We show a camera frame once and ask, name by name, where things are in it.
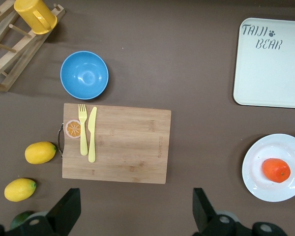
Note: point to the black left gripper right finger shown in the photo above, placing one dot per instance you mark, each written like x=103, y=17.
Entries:
x=204, y=216

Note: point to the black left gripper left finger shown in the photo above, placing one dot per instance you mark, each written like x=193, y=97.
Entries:
x=64, y=211

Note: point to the white round plate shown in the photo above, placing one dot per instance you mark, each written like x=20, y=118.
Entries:
x=255, y=177

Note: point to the orange fruit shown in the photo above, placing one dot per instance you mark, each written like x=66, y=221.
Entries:
x=275, y=170

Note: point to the green lime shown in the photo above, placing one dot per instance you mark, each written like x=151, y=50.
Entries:
x=18, y=218

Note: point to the yellow lemon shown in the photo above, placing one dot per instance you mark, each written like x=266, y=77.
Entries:
x=40, y=152
x=19, y=189

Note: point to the yellow plastic fork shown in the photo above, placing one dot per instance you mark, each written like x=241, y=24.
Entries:
x=83, y=142

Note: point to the yellow plastic knife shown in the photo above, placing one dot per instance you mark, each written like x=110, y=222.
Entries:
x=92, y=142

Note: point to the orange slice sticker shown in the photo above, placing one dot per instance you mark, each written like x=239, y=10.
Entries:
x=72, y=129

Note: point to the wooden cutting board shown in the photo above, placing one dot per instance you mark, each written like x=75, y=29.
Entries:
x=127, y=137

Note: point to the blue bowl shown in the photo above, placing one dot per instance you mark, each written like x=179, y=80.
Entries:
x=84, y=75

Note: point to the cream bear print tray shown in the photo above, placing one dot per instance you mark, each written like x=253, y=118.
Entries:
x=268, y=78

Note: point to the wooden peg drying rack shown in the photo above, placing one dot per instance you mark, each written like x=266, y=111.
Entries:
x=29, y=51

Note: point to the yellow cup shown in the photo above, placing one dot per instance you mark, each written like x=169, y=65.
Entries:
x=32, y=14

